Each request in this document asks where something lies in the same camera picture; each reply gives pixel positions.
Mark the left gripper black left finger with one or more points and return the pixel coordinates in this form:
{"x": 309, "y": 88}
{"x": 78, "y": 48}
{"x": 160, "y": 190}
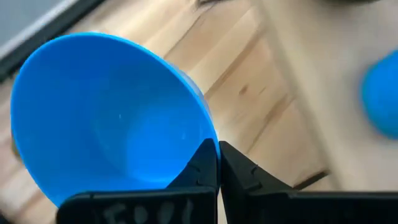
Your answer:
{"x": 155, "y": 208}

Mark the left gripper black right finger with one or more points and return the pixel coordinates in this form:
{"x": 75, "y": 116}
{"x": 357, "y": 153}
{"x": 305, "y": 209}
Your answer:
{"x": 295, "y": 208}

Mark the blue plastic mini bowl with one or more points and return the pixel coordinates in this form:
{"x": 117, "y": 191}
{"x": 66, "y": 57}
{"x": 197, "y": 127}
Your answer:
{"x": 93, "y": 109}
{"x": 382, "y": 99}

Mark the black metal table frame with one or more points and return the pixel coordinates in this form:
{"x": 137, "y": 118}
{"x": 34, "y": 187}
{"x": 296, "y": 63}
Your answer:
{"x": 46, "y": 36}

